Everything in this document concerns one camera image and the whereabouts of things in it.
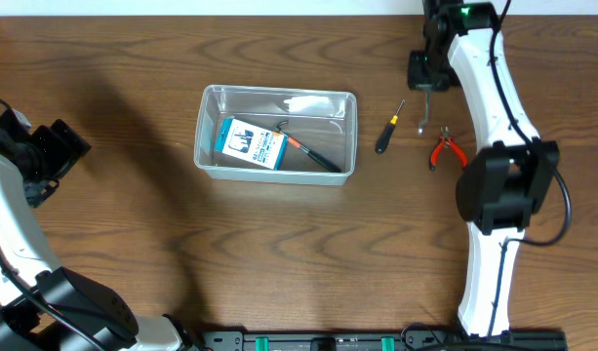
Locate clear plastic storage container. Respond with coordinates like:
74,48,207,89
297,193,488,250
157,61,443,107
193,85,358,185

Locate blue white cardboard box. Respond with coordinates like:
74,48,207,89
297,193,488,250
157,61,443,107
215,117,286,170

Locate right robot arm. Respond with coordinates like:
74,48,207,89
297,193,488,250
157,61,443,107
408,1,559,339

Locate black cable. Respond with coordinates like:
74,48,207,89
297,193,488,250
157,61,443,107
486,0,573,337
0,92,109,351

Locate small hammer black red handle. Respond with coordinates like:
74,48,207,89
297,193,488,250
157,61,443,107
272,119,342,174

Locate black right cable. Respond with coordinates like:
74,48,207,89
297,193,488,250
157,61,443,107
486,0,573,337

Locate black left cable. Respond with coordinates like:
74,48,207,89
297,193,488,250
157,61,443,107
0,92,109,351

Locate silver double-ended wrench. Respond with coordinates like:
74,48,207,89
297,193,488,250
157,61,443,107
418,85,430,136

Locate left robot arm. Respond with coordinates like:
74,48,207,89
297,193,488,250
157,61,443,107
0,104,205,350

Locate red handled pliers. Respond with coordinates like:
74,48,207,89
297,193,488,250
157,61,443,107
428,126,469,172

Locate black mounting rail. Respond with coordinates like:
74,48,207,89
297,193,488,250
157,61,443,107
203,327,569,351

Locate black yellow screwdriver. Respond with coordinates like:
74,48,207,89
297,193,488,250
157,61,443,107
375,99,406,154

